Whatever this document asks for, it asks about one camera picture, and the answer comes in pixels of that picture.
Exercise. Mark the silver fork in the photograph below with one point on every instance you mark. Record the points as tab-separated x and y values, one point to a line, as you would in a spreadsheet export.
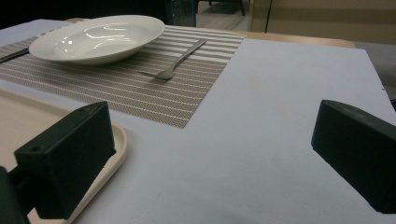
177	63

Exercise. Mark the wooden table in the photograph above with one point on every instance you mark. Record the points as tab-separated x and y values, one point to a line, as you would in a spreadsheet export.
295	39

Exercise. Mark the white deep plate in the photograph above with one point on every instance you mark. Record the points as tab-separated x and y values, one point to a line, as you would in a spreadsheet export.
93	40

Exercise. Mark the silver table knife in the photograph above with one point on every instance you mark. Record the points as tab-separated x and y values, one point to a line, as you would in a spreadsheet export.
14	55

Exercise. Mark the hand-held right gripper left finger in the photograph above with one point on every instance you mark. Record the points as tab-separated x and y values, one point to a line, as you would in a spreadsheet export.
68	155

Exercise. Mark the dark chair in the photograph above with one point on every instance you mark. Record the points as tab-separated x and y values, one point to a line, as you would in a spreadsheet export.
227	4

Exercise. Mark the beige plastic tray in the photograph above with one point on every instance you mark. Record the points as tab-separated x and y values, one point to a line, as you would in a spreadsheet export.
18	124

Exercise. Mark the brown striped woven placemat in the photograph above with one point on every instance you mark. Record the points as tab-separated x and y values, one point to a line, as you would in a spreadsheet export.
124	84

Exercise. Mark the wooden partition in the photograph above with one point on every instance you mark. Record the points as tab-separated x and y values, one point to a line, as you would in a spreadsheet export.
327	18

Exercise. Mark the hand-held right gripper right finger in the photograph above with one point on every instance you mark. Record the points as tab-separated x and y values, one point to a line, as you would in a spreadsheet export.
358	149

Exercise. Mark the white table cover sheet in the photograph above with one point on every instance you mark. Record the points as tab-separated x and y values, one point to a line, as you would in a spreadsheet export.
249	140

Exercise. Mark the dark cabinet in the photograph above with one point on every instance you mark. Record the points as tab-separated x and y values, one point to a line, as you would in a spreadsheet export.
180	12

